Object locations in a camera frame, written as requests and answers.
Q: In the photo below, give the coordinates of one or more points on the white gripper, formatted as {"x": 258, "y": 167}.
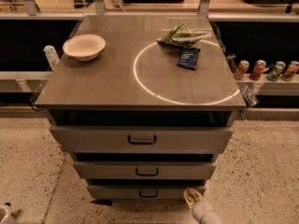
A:
{"x": 200, "y": 207}

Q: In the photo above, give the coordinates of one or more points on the grey bottom drawer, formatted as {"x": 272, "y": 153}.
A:
{"x": 137, "y": 192}

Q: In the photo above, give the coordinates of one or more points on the grey drawer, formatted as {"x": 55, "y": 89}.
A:
{"x": 143, "y": 140}
{"x": 145, "y": 170}
{"x": 137, "y": 192}

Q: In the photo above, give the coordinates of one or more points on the grey drawer cabinet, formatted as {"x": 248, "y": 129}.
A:
{"x": 136, "y": 82}

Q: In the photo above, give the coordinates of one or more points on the grey middle drawer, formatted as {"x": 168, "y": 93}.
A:
{"x": 145, "y": 170}

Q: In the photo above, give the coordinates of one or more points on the grey top drawer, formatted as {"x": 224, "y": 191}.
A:
{"x": 143, "y": 140}

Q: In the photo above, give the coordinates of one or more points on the clear plastic side holder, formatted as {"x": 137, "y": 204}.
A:
{"x": 248, "y": 95}

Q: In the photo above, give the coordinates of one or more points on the red soda can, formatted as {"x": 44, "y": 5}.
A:
{"x": 258, "y": 70}

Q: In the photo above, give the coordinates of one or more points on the dark blue snack packet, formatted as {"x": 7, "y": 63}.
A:
{"x": 188, "y": 58}

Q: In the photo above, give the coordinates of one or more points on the orange soda can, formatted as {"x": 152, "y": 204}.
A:
{"x": 241, "y": 69}

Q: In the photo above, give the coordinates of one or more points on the green soda can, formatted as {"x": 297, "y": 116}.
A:
{"x": 276, "y": 71}

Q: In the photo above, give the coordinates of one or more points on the tan soda can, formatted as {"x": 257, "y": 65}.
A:
{"x": 291, "y": 71}

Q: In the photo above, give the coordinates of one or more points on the green chip bag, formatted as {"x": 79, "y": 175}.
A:
{"x": 181, "y": 36}

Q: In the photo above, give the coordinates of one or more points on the white bowl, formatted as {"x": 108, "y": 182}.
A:
{"x": 84, "y": 47}

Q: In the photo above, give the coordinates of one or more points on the white object floor corner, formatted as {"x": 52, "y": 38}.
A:
{"x": 5, "y": 215}

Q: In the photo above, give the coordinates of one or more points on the white bottle left side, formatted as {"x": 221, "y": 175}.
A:
{"x": 51, "y": 55}

